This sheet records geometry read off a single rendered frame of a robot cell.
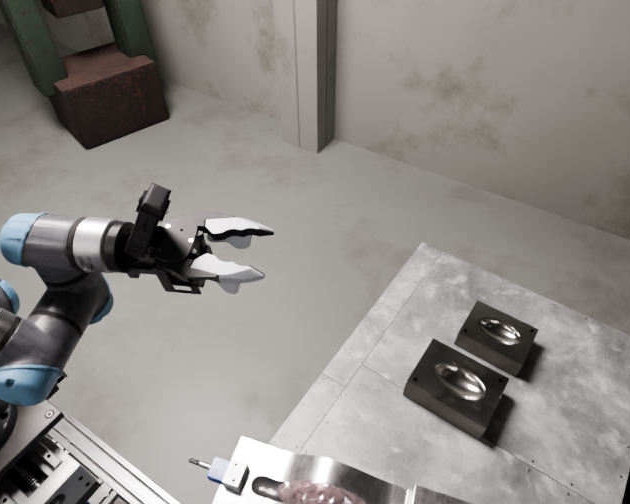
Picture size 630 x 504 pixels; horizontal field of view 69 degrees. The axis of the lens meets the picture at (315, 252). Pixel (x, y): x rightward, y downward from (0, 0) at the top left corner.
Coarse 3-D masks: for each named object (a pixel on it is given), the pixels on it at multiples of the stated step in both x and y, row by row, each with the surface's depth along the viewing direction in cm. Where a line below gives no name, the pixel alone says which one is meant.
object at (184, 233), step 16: (128, 224) 63; (176, 224) 62; (192, 224) 62; (112, 240) 60; (128, 240) 63; (160, 240) 60; (176, 240) 60; (192, 240) 60; (112, 256) 60; (128, 256) 63; (144, 256) 62; (160, 256) 59; (176, 256) 59; (192, 256) 60; (128, 272) 64; (144, 272) 65; (160, 272) 61; (192, 288) 64
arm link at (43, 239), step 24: (24, 216) 63; (48, 216) 63; (72, 216) 64; (0, 240) 62; (24, 240) 61; (48, 240) 61; (72, 240) 60; (24, 264) 63; (48, 264) 62; (72, 264) 62
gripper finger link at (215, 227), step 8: (208, 224) 62; (216, 224) 62; (224, 224) 62; (232, 224) 62; (240, 224) 62; (248, 224) 62; (256, 224) 62; (208, 232) 63; (216, 232) 61; (224, 232) 62; (232, 232) 62; (240, 232) 62; (248, 232) 62; (256, 232) 62; (264, 232) 62; (272, 232) 62; (216, 240) 62; (224, 240) 65; (232, 240) 65; (240, 240) 65; (248, 240) 65; (240, 248) 67
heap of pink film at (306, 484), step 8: (304, 480) 94; (280, 488) 95; (288, 488) 94; (296, 488) 93; (304, 488) 92; (312, 488) 91; (320, 488) 91; (328, 488) 91; (336, 488) 91; (280, 496) 94; (288, 496) 93; (296, 496) 91; (304, 496) 91; (312, 496) 90; (320, 496) 89; (328, 496) 89; (336, 496) 90; (344, 496) 90; (352, 496) 91
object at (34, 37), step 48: (0, 0) 268; (48, 0) 279; (96, 0) 292; (48, 48) 291; (96, 48) 340; (144, 48) 330; (48, 96) 308; (96, 96) 312; (144, 96) 334; (96, 144) 331
